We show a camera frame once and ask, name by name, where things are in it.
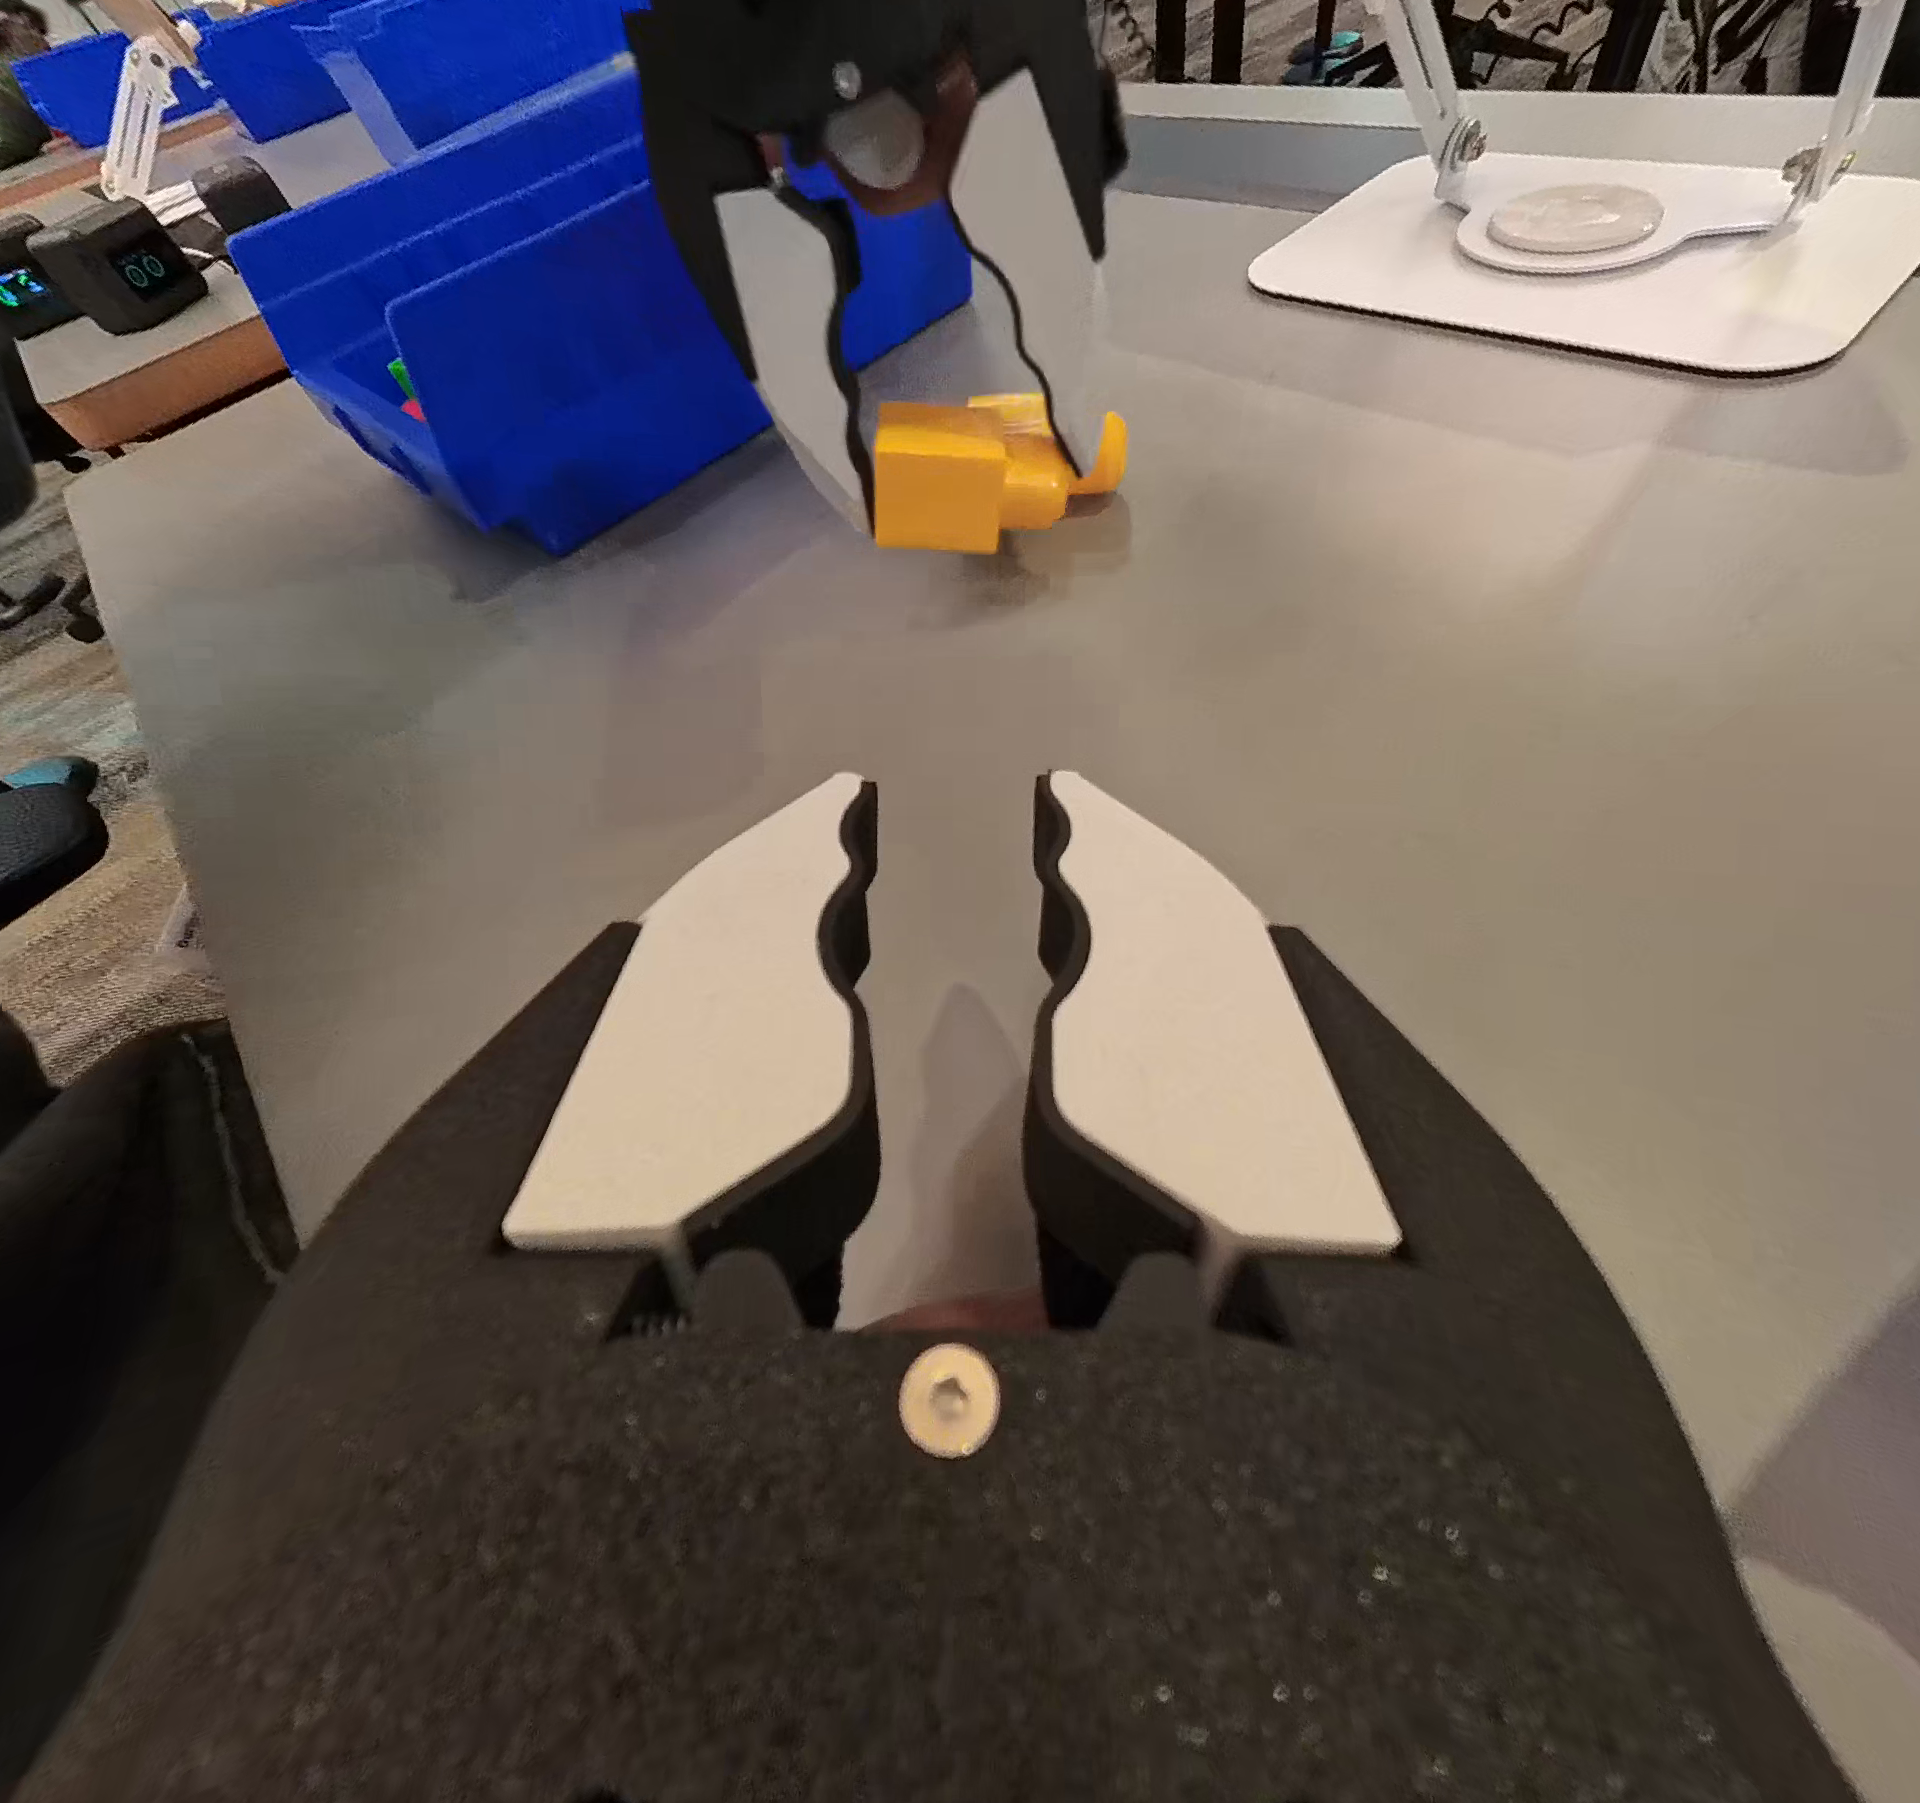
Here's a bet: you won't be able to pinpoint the black device with display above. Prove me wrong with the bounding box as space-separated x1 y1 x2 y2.
30 201 211 335
196 155 292 242
0 217 82 338

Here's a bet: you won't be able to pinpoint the grey desk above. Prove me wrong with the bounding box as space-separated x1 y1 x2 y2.
63 86 1920 1803

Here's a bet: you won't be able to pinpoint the blue plastic bin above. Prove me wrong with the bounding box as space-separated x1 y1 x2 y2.
6 30 226 144
196 0 408 144
224 70 978 554
294 0 650 165

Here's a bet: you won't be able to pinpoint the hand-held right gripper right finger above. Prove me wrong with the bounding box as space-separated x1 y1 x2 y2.
1025 768 1405 1328

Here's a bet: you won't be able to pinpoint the white stand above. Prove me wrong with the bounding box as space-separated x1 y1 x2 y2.
1250 0 1920 377
103 30 208 203

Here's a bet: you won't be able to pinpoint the person's left hand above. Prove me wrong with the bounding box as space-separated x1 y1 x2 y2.
844 56 982 217

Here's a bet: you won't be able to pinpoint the yellow single-stud toy block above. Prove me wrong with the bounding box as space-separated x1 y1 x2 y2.
874 402 1074 553

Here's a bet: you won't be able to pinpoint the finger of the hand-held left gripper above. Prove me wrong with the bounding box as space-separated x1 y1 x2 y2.
951 66 1112 478
717 190 879 541

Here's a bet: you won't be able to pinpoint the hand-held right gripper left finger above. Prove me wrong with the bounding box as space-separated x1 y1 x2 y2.
503 770 884 1257

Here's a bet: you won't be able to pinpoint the grey wooden-edged table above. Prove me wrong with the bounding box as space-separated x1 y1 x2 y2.
0 109 362 452

